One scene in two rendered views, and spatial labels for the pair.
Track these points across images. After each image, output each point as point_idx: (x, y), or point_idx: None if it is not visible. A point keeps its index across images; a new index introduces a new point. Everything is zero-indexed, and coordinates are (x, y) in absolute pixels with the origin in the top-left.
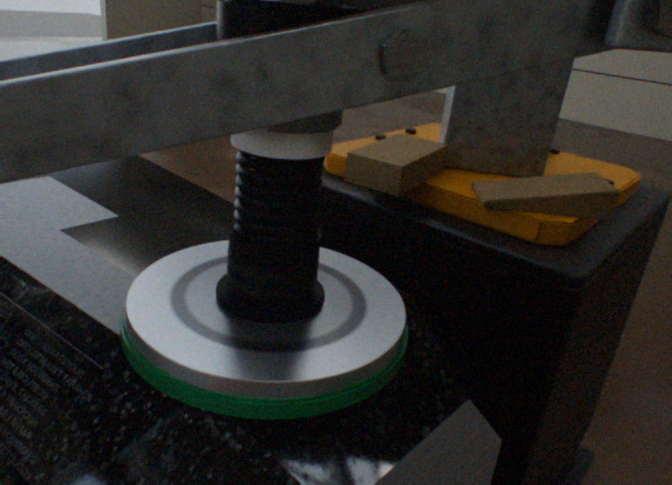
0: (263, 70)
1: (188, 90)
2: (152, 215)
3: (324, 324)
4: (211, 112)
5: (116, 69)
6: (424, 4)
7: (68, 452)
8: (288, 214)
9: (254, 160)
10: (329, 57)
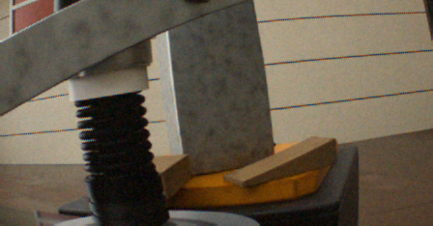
0: (104, 13)
1: (58, 40)
2: (8, 225)
3: None
4: (73, 52)
5: (16, 36)
6: None
7: None
8: (132, 148)
9: (95, 106)
10: None
